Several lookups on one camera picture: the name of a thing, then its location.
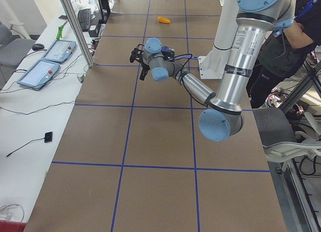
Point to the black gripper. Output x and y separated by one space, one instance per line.
144 67

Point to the yellow corn cob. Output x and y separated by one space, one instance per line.
163 20

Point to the dark blue saucepan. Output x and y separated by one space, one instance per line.
169 54

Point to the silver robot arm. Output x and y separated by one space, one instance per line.
242 28

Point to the black keyboard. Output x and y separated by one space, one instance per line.
84 18

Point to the far blue teach pendant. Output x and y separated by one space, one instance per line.
59 51

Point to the blue teach pendant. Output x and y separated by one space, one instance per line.
39 74
59 51

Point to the green clamp tool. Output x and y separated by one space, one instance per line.
59 33

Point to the near blue teach pendant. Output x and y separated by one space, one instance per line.
39 74

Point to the black computer mouse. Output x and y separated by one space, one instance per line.
37 46

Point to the small black square pad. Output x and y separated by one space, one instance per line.
48 137

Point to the person in dark clothes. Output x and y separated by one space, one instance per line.
284 52

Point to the grey office chair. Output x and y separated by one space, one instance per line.
280 142

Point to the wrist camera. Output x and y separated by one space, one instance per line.
136 55

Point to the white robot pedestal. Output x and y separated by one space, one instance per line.
212 66

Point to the aluminium frame post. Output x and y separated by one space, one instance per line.
73 21

